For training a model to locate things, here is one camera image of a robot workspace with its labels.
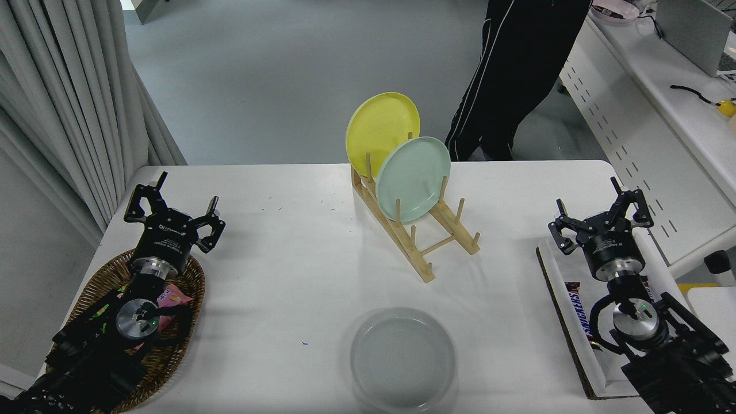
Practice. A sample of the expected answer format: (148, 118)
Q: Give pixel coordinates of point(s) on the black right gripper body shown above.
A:
(612, 247)

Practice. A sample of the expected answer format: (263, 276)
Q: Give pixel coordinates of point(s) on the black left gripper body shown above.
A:
(167, 241)

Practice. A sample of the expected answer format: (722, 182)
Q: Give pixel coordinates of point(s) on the grey plate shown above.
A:
(402, 362)

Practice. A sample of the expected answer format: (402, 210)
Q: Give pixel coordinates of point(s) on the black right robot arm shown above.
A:
(678, 374)

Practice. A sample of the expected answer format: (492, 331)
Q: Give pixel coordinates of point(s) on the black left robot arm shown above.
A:
(86, 368)

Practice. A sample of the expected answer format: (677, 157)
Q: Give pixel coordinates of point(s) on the wooden plate rack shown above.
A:
(422, 270)

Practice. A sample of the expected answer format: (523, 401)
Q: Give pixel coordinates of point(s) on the pale green plate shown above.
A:
(411, 178)

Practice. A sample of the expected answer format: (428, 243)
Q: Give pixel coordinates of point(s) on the yellow plate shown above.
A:
(379, 129)

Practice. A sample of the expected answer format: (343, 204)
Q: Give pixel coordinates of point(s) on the pink plate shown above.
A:
(618, 12)

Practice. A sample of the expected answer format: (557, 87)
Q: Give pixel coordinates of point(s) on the white rectangular tray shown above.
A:
(569, 270)

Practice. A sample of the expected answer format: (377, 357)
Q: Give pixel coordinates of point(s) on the brown Snickers bar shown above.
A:
(647, 283)
(578, 305)

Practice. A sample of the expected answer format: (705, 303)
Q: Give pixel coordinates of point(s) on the brown wicker basket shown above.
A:
(192, 287)

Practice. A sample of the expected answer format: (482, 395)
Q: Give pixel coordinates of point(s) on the pink snack packet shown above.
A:
(172, 296)

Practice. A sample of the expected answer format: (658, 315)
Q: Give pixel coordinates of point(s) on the long white desk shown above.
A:
(632, 115)

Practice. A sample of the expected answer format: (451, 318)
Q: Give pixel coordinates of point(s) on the small yellow object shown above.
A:
(728, 108)

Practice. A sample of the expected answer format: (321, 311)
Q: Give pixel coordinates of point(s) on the grey curtain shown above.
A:
(57, 86)

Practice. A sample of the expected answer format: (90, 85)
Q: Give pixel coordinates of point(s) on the person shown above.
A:
(517, 57)

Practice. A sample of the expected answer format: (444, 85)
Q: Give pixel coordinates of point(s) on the grey laptop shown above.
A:
(690, 34)

